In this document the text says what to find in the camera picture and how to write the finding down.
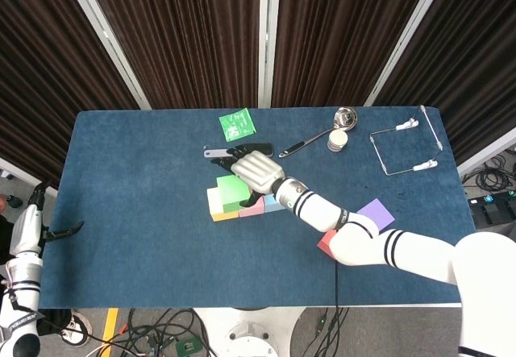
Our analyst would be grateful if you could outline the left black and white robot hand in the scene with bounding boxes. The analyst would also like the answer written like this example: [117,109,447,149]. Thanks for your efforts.
[10,179,85,259]

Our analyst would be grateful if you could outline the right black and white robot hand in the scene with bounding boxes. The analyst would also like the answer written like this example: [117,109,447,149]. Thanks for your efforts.
[208,143,284,209]

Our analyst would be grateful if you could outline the green foam cube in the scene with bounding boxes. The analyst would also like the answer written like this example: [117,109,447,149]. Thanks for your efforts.
[216,174,253,214]

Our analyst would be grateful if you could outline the light blue foam cube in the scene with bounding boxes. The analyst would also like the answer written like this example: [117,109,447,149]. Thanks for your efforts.
[264,193,288,214]

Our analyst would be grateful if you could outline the yellow foam cube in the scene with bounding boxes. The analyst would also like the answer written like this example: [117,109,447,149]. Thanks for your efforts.
[206,187,239,223]

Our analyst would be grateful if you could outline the red foam cube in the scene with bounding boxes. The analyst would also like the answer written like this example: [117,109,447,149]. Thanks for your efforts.
[316,229,339,259]

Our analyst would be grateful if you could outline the purple foam cube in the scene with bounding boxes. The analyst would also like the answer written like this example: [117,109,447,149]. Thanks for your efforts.
[356,197,396,232]

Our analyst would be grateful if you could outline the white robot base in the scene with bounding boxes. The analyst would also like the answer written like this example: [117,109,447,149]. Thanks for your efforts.
[193,306,308,357]

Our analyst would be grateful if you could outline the pink foam cube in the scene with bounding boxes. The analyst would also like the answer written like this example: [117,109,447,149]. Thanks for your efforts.
[237,195,266,218]

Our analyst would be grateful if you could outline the grey brush with black bristles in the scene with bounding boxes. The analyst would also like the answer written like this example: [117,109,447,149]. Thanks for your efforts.
[203,143,275,159]

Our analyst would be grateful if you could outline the green foil sachet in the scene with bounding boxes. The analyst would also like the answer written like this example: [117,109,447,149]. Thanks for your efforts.
[218,107,257,143]

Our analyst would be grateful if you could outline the small white jar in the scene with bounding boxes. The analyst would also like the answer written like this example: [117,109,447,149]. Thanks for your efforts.
[327,130,348,152]

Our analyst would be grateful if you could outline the black trouser leg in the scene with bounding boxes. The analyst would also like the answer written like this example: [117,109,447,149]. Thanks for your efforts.
[38,307,74,337]

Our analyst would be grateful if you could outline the black and white sneaker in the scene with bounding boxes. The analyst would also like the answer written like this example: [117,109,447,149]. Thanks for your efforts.
[60,310,93,347]

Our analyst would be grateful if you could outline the yellow floor tape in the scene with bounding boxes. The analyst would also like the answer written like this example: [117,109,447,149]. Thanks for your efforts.
[100,307,120,346]

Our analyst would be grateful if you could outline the blue fabric table cover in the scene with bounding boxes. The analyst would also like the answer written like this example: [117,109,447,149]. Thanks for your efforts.
[38,106,479,309]

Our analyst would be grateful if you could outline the dark brown curtain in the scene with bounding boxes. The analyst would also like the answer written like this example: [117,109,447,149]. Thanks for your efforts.
[82,0,262,110]
[374,0,516,164]
[272,0,435,108]
[0,0,140,189]

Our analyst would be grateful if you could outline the thin white rod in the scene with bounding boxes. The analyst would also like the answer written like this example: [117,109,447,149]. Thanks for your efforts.
[420,105,444,152]

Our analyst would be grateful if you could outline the black device box with lights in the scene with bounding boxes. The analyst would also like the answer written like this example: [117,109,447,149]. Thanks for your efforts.
[469,191,516,226]

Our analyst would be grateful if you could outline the white partition rail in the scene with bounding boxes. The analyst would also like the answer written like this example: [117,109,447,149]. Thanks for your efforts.
[0,157,57,199]
[457,137,516,176]

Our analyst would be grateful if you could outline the steel ladle with black handle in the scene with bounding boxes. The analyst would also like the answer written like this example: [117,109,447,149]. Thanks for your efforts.
[278,106,359,159]

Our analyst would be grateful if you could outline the bent metal wire frame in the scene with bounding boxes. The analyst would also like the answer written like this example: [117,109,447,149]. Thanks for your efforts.
[369,126,424,176]

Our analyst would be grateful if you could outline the white partition post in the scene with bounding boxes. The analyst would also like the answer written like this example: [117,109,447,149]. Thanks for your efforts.
[257,0,282,108]
[60,0,152,110]
[364,0,451,106]

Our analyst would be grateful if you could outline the black floor cable bundle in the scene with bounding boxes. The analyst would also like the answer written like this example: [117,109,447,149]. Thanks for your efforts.
[463,157,516,197]
[308,307,350,357]
[116,307,213,357]

